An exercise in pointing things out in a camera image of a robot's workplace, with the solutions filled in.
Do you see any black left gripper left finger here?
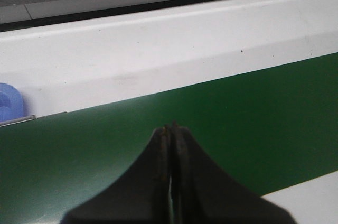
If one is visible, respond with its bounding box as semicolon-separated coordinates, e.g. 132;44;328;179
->
62;127;170;223

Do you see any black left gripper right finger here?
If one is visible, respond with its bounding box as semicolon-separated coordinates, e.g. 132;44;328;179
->
171;123;295;223

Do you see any green conveyor belt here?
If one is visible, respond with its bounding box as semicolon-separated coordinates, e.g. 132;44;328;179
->
1;54;337;223

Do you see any blue plastic bin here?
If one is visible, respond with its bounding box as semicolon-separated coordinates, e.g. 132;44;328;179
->
1;83;24;122

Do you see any aluminium conveyor front rail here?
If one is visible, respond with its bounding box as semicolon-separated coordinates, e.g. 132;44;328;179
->
263;171;337;223

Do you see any white conveyor rear rail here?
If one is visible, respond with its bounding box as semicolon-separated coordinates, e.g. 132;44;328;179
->
1;0;337;117

